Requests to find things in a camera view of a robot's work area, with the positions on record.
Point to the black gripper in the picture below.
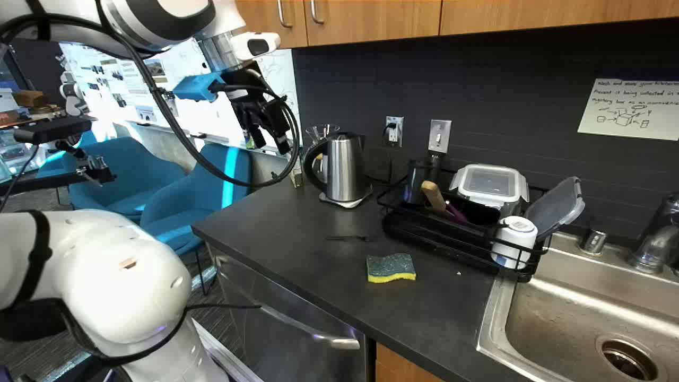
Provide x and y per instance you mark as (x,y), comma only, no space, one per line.
(254,99)

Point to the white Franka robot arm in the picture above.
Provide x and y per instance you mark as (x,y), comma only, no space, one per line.
(106,283)

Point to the stainless steel electric kettle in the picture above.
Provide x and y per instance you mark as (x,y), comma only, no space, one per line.
(342,166)

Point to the kettle power base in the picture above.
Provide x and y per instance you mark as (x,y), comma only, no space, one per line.
(350,201)

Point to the wooden upper cabinet door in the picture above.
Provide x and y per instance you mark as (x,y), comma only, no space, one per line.
(559,11)
(383,18)
(265,18)

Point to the wooden cabinet door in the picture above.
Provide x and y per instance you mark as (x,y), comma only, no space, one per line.
(559,11)
(265,18)
(383,18)
(400,368)

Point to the plain blue chair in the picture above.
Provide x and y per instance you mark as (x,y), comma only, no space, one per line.
(130,173)

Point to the blue utensil in rack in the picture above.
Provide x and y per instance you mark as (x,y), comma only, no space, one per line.
(410,189)

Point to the yellow and green sponge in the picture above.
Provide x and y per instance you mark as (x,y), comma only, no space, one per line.
(391,268)

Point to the stainless steel dishwasher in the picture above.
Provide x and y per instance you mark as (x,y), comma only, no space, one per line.
(282,332)

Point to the clear plastic lidded container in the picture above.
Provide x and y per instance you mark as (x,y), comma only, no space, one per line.
(488,184)

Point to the wooden lower cabinet door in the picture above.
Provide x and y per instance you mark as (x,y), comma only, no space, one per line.
(400,368)

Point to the white cup in rack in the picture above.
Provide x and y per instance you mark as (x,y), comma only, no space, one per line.
(513,240)

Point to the grey plastic container lid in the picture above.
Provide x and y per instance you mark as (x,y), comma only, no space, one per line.
(554,207)

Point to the stainless steel sink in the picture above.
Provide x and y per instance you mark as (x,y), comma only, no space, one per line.
(586,319)

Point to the metal sink faucet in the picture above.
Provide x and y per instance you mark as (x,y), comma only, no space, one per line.
(654,240)

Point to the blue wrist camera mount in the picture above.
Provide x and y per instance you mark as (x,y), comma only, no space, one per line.
(198,86)

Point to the white wall power outlet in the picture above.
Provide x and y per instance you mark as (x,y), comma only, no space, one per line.
(394,130)

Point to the white wall light switch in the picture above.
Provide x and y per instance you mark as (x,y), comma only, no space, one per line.
(440,137)

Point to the black camera on tripod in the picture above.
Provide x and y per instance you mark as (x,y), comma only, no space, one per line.
(54,130)

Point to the white paper wall sign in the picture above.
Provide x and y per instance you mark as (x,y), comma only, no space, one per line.
(628,109)

